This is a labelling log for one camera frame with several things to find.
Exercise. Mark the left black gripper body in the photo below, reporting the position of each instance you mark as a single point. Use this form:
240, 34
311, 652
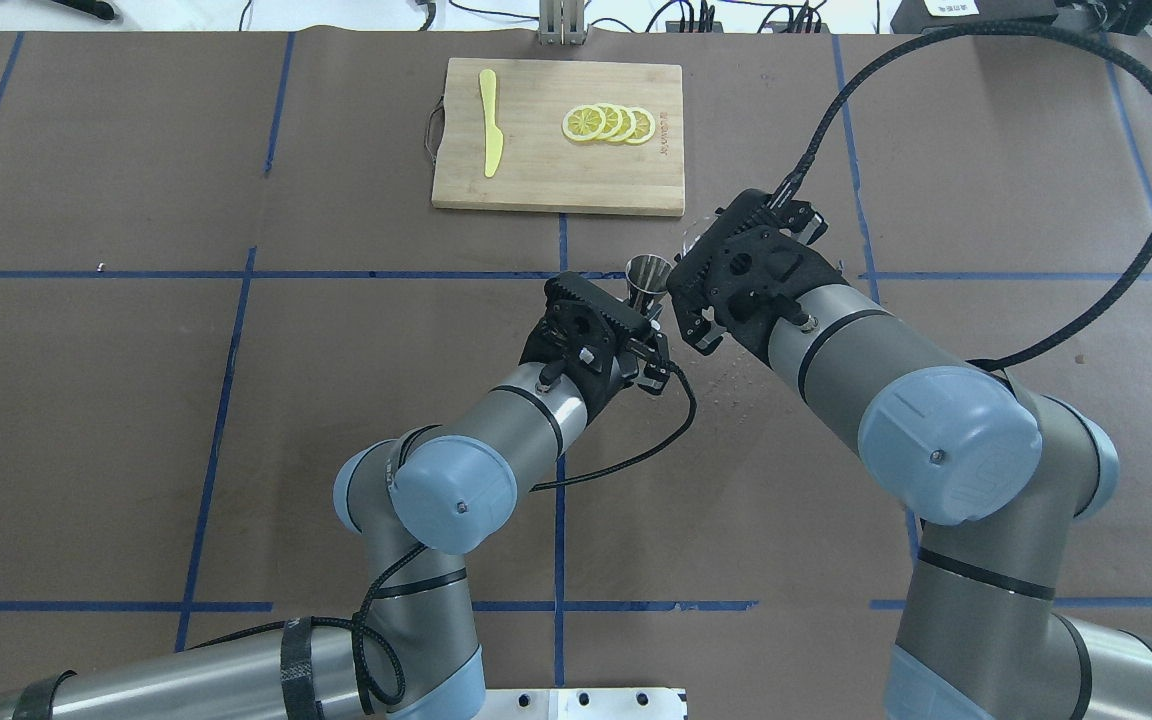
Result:
613, 369

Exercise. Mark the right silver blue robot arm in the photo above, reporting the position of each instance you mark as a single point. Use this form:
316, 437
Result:
997, 474

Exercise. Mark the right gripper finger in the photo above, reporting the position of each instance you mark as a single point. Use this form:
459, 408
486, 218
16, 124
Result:
696, 315

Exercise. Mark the black box device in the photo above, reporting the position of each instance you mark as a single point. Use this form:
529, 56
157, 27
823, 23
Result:
924, 17

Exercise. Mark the yellow plastic knife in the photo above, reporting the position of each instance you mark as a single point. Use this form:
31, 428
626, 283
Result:
494, 140

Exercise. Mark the lemon slice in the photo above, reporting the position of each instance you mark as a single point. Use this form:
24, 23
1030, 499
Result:
584, 123
645, 127
628, 125
614, 121

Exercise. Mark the bamboo cutting board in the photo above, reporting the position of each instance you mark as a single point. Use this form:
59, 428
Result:
543, 171

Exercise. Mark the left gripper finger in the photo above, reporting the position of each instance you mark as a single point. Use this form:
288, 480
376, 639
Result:
651, 360

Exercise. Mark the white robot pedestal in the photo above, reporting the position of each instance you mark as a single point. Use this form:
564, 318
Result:
585, 703

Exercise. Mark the aluminium frame post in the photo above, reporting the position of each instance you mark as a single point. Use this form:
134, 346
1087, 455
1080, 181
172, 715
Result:
562, 22

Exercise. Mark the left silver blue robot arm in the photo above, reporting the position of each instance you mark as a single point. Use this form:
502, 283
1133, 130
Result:
421, 502

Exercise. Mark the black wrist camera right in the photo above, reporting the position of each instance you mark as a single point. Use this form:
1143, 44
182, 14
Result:
801, 220

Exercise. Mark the steel jigger measuring cup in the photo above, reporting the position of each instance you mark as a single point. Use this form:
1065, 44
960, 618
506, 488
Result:
646, 280

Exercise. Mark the black handheld tool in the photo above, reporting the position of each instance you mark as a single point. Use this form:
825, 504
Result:
96, 9

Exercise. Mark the clear glass shaker cup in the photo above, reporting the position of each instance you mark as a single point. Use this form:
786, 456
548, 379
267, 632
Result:
703, 237

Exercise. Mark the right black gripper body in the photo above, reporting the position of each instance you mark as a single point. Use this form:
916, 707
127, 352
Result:
748, 335

